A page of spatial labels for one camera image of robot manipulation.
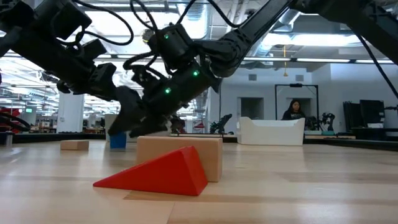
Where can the person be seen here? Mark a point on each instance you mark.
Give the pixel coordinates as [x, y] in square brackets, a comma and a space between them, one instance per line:
[293, 112]

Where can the red equipment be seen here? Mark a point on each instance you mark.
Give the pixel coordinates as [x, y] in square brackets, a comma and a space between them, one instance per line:
[9, 119]

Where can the large wooden rectangular block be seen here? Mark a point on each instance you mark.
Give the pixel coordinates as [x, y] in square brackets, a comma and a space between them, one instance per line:
[186, 149]

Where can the tall black stand frame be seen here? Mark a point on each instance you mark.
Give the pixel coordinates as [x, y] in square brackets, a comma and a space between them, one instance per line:
[275, 99]

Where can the white plastic bin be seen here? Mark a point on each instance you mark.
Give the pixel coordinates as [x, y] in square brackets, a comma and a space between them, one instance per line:
[270, 132]

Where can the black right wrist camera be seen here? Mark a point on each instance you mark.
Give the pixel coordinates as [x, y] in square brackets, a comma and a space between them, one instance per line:
[171, 46]

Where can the black background robot arm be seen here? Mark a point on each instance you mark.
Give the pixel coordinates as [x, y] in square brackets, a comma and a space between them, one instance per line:
[328, 119]
[222, 123]

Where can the blue rectangular block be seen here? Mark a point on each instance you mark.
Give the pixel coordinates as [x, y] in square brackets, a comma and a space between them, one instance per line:
[118, 141]

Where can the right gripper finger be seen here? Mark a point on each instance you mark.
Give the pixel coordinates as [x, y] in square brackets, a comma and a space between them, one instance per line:
[130, 109]
[149, 128]

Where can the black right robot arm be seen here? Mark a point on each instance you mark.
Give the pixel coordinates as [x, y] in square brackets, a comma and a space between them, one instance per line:
[248, 31]

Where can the long ceiling light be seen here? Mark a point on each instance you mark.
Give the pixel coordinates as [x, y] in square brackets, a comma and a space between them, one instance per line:
[267, 59]
[323, 60]

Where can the small wooden cube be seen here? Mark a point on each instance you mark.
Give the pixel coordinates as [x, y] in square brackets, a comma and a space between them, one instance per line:
[74, 145]

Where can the black upright panels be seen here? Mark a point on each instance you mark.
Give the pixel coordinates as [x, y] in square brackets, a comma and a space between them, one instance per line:
[370, 112]

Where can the red wedge block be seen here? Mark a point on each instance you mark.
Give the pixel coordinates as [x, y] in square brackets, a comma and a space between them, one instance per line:
[168, 174]

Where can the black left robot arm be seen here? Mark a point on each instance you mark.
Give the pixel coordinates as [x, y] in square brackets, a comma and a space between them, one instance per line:
[40, 49]

